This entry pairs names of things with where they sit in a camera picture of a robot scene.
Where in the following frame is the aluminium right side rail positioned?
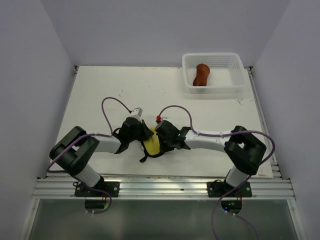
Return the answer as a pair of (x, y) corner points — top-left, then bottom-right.
(245, 67), (283, 180)

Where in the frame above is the brown microfiber towel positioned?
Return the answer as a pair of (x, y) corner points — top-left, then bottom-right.
(192, 63), (211, 87)

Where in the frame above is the white perforated plastic basket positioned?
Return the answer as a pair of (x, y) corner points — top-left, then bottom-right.
(182, 52), (248, 94)

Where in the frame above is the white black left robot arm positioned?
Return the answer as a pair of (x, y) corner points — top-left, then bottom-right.
(49, 117), (154, 197)

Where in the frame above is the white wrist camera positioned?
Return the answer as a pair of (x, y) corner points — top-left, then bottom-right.
(129, 107), (143, 119)
(156, 115), (167, 124)

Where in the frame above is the yellow microfiber towel black trim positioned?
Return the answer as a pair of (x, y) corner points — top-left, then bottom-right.
(139, 126), (165, 163)

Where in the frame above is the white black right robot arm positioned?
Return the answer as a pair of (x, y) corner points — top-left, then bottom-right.
(155, 120), (267, 197)

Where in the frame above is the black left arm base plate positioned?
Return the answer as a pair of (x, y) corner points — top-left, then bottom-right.
(72, 181), (120, 198)

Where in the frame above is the aluminium table edge rail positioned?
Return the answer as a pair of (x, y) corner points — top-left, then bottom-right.
(31, 175), (295, 200)

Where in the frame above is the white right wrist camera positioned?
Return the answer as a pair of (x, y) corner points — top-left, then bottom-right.
(156, 115), (167, 124)

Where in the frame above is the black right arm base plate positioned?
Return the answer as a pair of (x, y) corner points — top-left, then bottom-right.
(206, 180), (253, 198)

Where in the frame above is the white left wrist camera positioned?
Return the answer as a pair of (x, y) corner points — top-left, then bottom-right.
(129, 107), (143, 119)

